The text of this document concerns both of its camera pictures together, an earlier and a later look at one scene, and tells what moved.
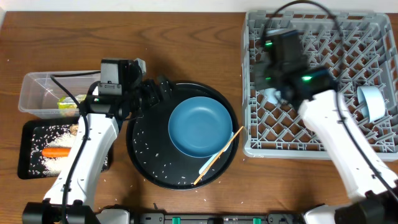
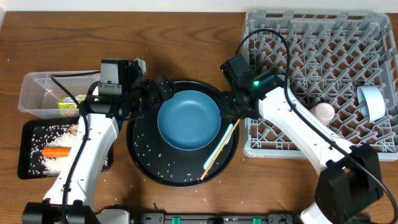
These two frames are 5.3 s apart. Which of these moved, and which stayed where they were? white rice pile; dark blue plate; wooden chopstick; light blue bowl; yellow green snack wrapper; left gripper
Moved: dark blue plate; wooden chopstick
Stayed: light blue bowl; white rice pile; left gripper; yellow green snack wrapper
